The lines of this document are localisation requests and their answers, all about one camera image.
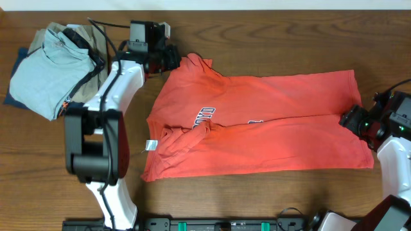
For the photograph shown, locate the folded black jacket orange trim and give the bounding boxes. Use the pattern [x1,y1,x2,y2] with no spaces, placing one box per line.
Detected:
[57,29,94,117]

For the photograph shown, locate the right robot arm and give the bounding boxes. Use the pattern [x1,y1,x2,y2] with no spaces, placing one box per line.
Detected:
[313,100,410,231]

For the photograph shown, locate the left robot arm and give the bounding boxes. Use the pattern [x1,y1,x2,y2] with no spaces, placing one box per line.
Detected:
[62,45,181,230]

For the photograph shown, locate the red soccer t-shirt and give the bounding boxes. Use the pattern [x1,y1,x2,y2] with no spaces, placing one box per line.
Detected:
[142,54,374,182]

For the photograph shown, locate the folded navy garment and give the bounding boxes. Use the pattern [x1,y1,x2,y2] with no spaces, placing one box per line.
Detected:
[3,47,86,116]

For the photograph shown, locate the folded khaki garment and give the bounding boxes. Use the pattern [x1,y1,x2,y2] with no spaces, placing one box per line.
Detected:
[28,22,108,103]

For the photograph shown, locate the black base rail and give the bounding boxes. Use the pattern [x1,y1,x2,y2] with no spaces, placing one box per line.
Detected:
[62,198,321,231]

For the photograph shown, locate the folded light grey shirt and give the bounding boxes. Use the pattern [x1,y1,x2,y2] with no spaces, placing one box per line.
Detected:
[9,28,97,121]

